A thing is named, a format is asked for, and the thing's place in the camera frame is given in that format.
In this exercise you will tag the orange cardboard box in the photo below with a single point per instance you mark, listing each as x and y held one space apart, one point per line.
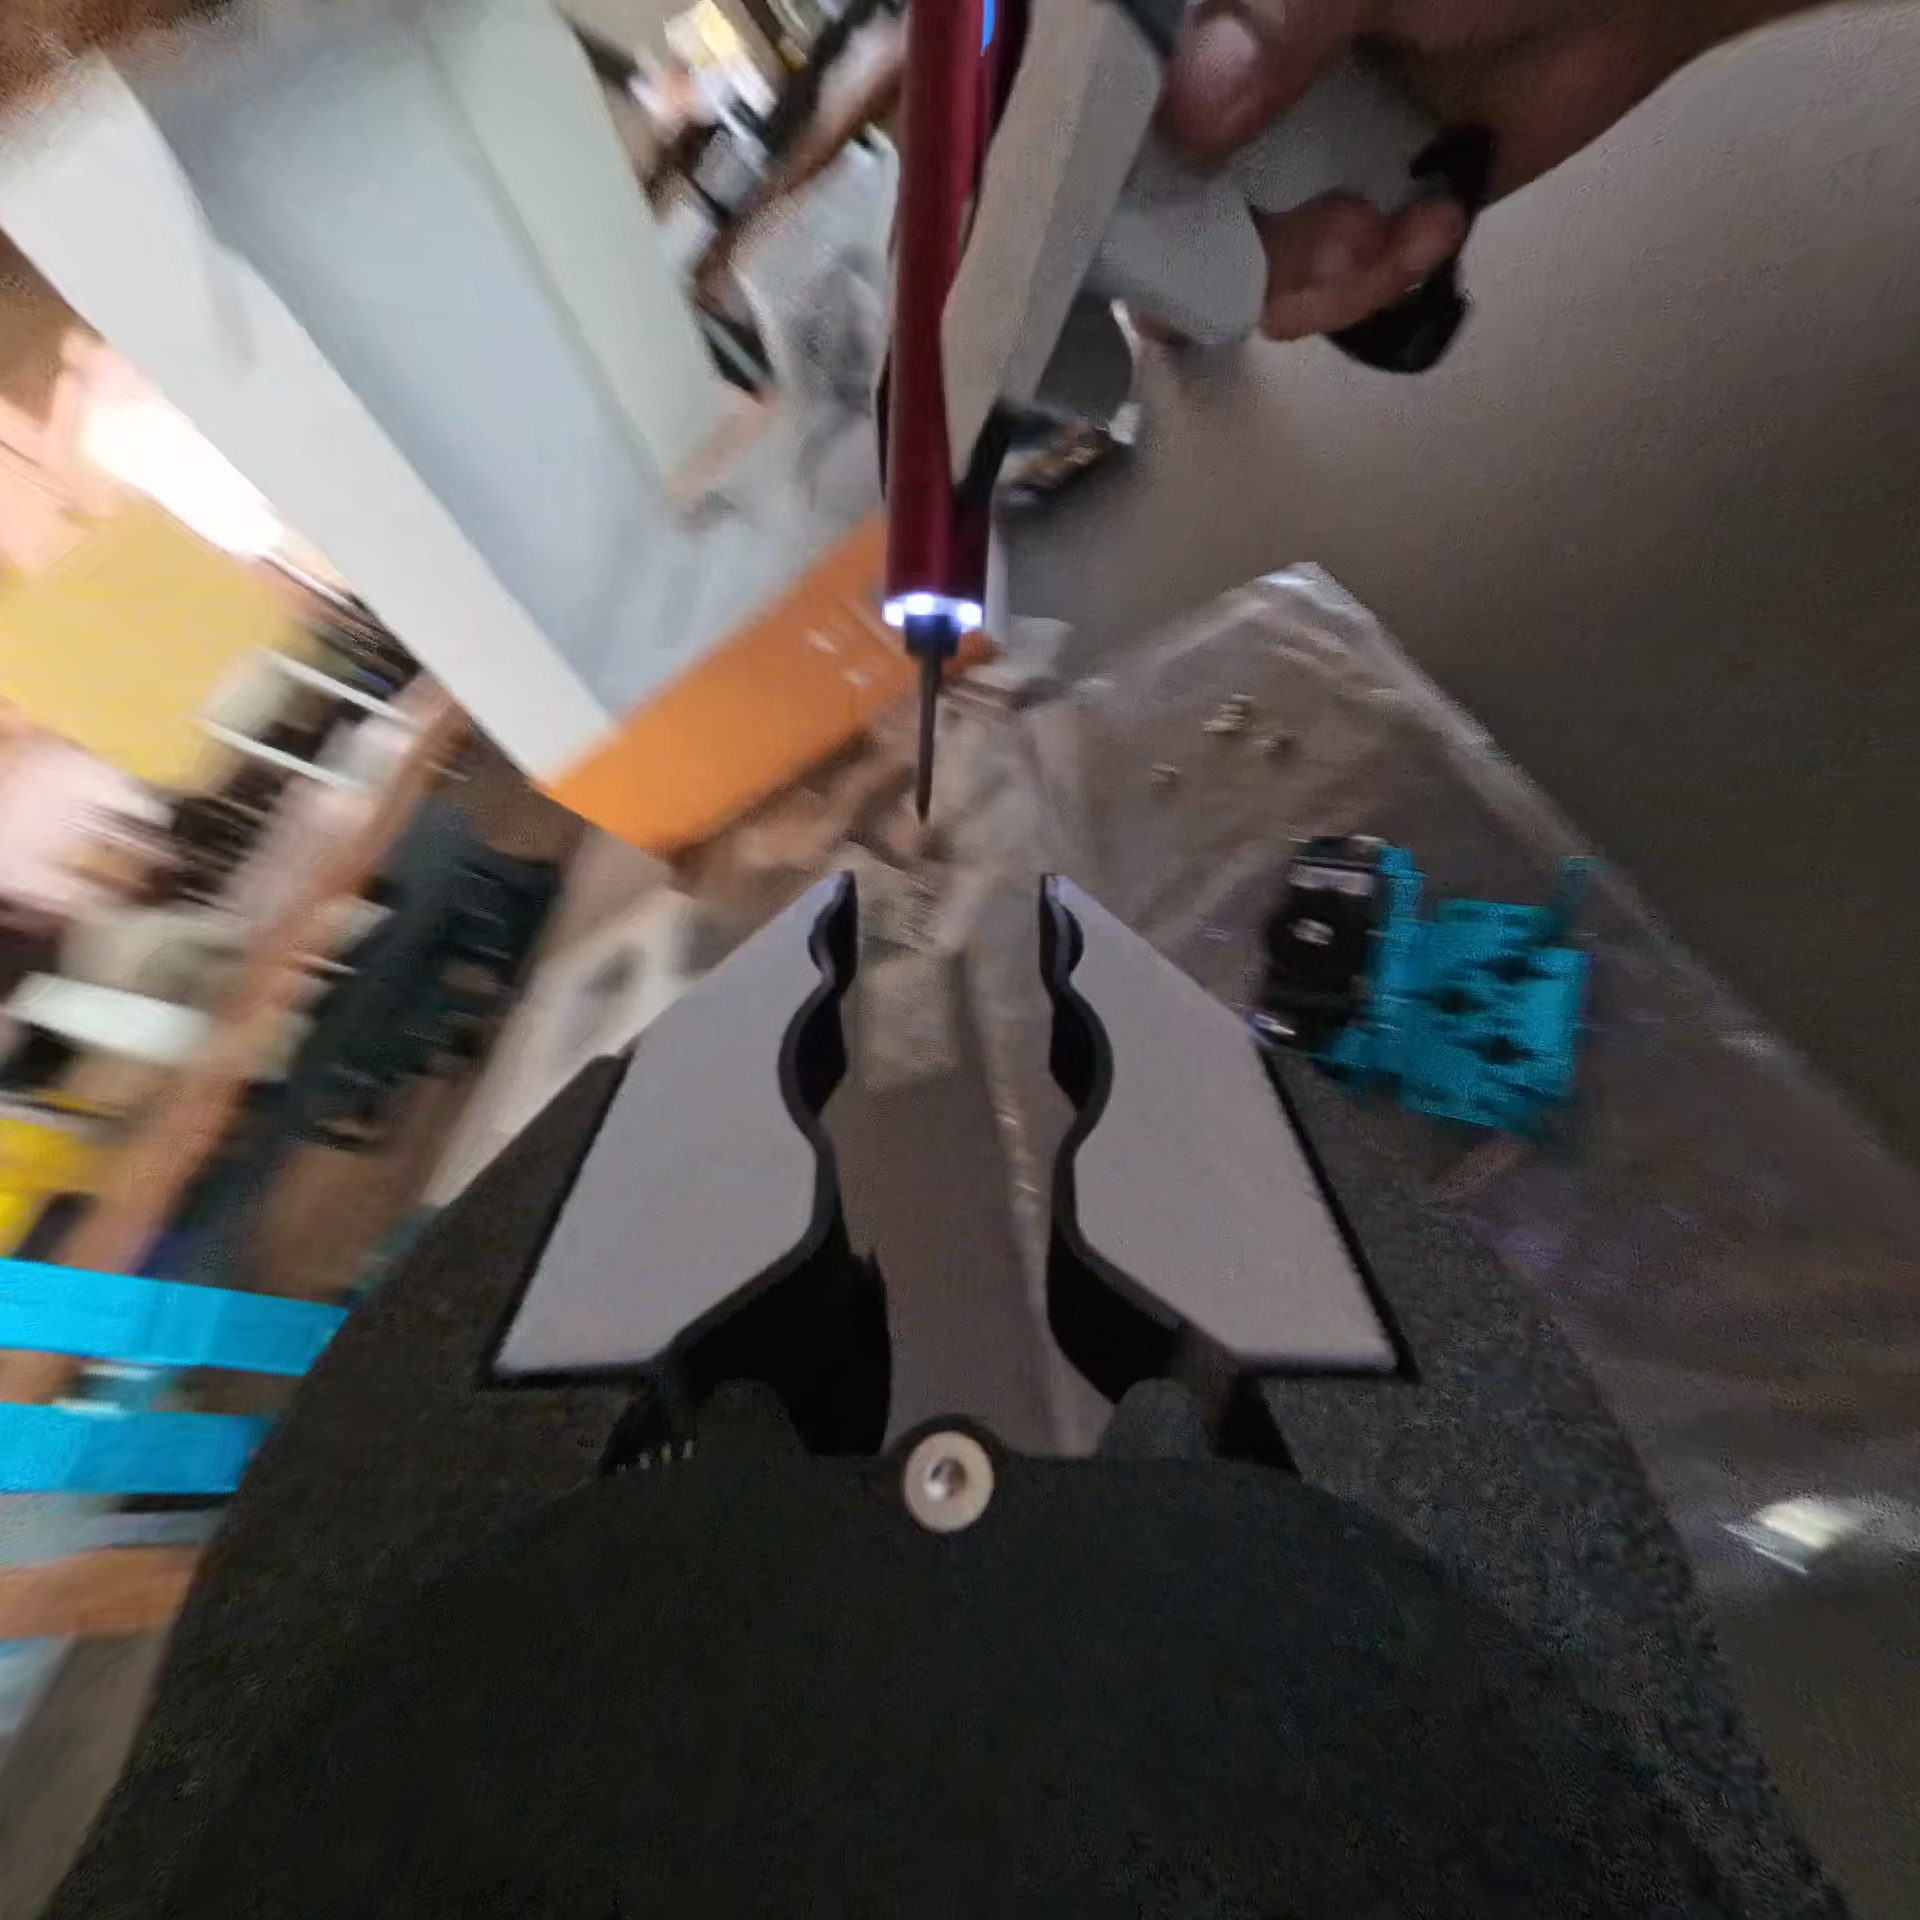
719 719

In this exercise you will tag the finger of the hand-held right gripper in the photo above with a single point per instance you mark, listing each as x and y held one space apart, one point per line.
1049 180

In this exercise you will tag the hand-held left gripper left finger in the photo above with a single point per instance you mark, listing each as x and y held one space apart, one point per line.
675 1185

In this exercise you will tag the person's right hand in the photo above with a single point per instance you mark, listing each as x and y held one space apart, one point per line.
1501 75

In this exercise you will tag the small red tool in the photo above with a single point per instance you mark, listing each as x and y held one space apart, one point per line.
928 298

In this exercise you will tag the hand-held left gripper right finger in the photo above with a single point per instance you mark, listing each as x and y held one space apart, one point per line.
1229 1185

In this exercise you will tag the blue perforated metal bracket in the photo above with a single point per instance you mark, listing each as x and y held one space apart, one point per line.
1470 1006

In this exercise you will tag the large clear plastic bag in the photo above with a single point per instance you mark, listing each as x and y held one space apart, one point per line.
1501 750

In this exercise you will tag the blue acrylic round robot base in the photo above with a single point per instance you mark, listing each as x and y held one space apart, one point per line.
149 1321

